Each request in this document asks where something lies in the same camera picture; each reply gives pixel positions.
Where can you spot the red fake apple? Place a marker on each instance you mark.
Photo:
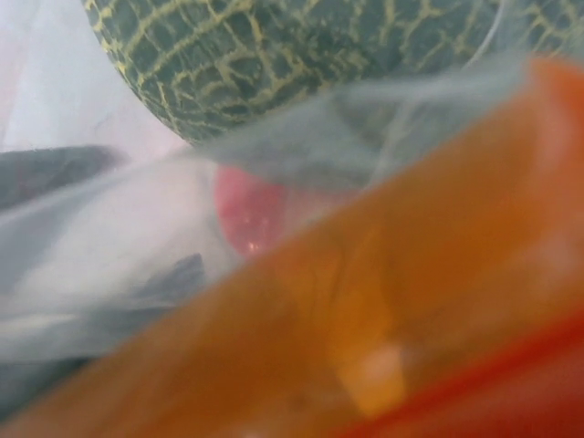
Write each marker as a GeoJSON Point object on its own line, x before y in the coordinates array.
{"type": "Point", "coordinates": [253, 213]}

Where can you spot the clear zip top bag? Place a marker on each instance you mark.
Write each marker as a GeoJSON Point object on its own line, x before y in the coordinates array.
{"type": "Point", "coordinates": [448, 231]}

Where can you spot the green netted fake melon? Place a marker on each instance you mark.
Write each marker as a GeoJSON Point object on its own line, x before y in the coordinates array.
{"type": "Point", "coordinates": [204, 67]}

